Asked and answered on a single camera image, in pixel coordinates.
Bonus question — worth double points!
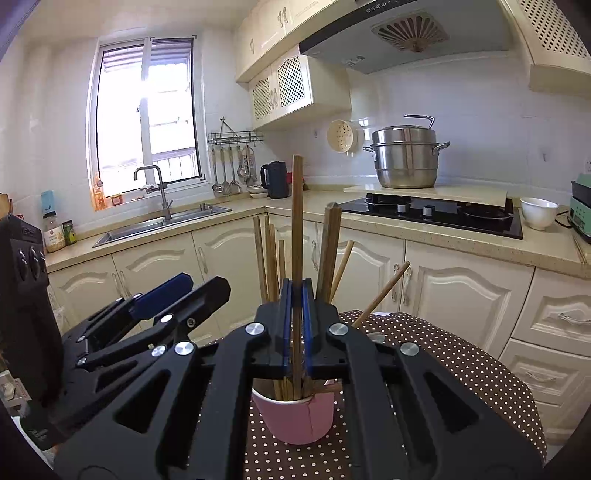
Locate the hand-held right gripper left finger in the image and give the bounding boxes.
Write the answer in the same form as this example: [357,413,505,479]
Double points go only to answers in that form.
[53,278,293,480]

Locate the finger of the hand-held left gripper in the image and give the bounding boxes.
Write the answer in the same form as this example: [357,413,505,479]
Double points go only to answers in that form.
[60,276,232,418]
[62,272,194,356]

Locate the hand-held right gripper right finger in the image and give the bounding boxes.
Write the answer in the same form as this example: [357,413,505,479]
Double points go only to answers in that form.
[302,277,543,480]

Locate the bunch of wooden chopsticks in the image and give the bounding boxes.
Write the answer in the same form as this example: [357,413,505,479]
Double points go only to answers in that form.
[253,202,355,402]

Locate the pink cup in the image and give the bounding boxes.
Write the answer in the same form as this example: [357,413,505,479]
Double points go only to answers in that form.
[252,378,335,445]

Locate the steel sink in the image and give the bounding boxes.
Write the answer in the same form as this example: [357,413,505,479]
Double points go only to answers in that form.
[92,203,232,248]

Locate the metal faucet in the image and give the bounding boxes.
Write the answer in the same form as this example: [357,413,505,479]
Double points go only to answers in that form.
[134,165,174,221]

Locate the white label glass jar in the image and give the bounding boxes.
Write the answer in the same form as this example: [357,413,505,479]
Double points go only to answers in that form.
[43,211,66,254]

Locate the metal ladle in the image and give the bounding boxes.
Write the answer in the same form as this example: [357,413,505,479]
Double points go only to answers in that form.
[211,148,225,193]

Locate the orange packet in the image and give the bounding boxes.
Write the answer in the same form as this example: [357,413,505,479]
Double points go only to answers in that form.
[90,173,108,212]

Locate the metal spatula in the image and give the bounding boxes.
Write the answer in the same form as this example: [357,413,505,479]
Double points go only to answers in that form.
[228,147,242,195]

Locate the dark electric kettle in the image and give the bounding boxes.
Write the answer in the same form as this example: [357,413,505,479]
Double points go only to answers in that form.
[260,161,291,200]

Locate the cream base cabinets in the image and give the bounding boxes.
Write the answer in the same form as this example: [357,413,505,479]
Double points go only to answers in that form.
[46,212,591,435]

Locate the brown dotted tablecloth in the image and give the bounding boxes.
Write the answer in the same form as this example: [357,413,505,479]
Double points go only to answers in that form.
[203,310,548,480]

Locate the black glass gas stove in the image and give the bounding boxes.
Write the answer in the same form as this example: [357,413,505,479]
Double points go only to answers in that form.
[339,194,525,240]

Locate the white framed window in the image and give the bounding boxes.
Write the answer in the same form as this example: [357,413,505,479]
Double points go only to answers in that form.
[87,37,206,195]

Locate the steel steamer pot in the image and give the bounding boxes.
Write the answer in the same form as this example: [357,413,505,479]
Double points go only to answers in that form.
[362,114,451,189]

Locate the cream plastic colander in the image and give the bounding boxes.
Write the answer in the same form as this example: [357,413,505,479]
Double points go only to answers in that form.
[327,119,365,155]

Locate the white bowl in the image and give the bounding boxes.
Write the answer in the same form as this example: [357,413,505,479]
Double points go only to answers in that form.
[521,197,559,230]

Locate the cream upper cabinets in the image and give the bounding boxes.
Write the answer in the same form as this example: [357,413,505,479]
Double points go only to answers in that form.
[233,0,356,84]

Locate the green countertop appliance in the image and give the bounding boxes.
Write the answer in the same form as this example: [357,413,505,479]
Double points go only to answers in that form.
[568,173,591,243]

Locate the grey range hood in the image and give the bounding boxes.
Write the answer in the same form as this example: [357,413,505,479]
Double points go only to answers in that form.
[299,0,513,75]

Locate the cream lattice hood cabinet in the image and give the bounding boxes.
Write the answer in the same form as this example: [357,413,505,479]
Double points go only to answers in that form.
[501,0,591,97]

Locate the metal wall utensil rack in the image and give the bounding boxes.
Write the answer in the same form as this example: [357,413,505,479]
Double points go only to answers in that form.
[208,130,265,147]

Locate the lattice door wall cabinet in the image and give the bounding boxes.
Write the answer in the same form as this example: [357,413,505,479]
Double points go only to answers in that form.
[248,46,352,130]

